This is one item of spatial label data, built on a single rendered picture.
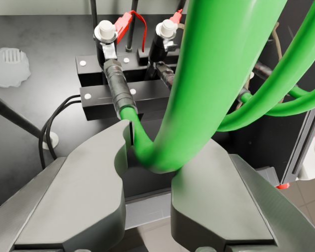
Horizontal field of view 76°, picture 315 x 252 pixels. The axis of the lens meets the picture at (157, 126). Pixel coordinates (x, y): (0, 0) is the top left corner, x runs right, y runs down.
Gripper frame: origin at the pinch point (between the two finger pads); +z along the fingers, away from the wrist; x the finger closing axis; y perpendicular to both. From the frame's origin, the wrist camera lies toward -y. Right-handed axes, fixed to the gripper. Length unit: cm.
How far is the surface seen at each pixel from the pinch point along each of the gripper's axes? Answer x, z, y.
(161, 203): 1.1, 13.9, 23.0
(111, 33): -4.9, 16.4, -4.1
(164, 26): 1.7, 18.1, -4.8
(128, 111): -1.9, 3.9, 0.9
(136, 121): -1.1, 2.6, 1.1
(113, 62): -4.2, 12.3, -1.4
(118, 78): -3.3, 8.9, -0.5
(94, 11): -13.1, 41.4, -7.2
